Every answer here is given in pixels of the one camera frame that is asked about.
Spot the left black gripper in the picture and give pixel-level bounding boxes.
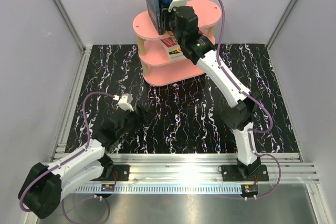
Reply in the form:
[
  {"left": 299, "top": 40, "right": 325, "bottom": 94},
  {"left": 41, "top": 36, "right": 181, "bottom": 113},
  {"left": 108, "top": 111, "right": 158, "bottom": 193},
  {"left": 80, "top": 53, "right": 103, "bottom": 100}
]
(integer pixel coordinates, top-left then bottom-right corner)
[{"left": 117, "top": 104, "right": 155, "bottom": 138}]

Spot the red 13-storey treehouse book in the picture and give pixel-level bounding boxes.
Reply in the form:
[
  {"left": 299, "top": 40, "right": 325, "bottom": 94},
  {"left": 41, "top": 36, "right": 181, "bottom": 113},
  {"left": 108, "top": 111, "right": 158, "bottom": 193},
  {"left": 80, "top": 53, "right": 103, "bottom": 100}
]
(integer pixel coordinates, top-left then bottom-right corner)
[{"left": 160, "top": 37, "right": 179, "bottom": 50}]

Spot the black yellow treehouse book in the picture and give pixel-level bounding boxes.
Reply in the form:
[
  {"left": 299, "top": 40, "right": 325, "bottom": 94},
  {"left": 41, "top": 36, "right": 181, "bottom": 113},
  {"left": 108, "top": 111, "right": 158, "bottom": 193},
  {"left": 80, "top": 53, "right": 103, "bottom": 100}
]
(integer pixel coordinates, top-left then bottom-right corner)
[{"left": 165, "top": 45, "right": 182, "bottom": 55}]

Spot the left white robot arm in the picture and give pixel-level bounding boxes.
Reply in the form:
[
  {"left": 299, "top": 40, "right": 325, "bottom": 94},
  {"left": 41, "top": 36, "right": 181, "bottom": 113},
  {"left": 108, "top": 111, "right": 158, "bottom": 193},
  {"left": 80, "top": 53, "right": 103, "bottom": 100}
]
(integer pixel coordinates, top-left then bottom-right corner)
[{"left": 18, "top": 105, "right": 150, "bottom": 219}]

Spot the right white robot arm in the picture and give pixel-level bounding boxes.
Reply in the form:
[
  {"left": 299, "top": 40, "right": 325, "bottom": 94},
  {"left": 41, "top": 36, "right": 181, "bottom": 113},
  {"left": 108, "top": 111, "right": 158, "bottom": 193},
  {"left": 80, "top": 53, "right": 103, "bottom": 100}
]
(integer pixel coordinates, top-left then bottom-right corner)
[{"left": 165, "top": 6, "right": 261, "bottom": 180}]

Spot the pink three-tier shelf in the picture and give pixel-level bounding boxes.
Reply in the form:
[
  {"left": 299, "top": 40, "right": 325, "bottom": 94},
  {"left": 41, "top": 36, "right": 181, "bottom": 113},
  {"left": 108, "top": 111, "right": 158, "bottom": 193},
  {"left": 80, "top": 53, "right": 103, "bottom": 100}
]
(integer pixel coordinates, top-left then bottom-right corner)
[{"left": 133, "top": 0, "right": 222, "bottom": 87}]

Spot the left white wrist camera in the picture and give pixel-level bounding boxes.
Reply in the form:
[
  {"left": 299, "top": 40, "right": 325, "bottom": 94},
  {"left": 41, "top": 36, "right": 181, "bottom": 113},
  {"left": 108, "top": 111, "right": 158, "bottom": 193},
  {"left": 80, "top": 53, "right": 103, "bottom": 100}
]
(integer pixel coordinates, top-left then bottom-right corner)
[{"left": 113, "top": 93, "right": 134, "bottom": 111}]

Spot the aluminium mounting rail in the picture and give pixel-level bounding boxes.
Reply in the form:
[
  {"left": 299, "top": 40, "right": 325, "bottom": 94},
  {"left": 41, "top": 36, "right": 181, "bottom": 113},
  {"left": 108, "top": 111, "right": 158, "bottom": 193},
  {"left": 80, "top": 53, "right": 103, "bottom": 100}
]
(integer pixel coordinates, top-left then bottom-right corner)
[{"left": 72, "top": 154, "right": 319, "bottom": 195}]

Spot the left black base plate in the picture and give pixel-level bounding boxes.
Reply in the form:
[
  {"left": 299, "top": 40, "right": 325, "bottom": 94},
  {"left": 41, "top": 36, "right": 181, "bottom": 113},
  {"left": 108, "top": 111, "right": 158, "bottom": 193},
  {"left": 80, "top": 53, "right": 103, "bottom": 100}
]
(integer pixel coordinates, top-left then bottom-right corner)
[{"left": 98, "top": 164, "right": 130, "bottom": 182}]

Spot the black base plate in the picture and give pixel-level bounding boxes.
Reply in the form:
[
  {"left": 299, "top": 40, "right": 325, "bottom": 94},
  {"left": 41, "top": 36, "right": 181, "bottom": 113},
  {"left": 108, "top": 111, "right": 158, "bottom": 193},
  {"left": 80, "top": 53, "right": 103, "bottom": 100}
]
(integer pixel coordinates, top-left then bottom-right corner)
[
  {"left": 217, "top": 165, "right": 269, "bottom": 182},
  {"left": 98, "top": 164, "right": 130, "bottom": 182}
]

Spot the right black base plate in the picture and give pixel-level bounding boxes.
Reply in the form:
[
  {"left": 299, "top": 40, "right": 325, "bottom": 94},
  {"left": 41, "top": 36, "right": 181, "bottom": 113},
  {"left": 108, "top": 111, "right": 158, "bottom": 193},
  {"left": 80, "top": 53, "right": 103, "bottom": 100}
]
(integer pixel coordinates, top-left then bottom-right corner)
[{"left": 217, "top": 165, "right": 269, "bottom": 182}]

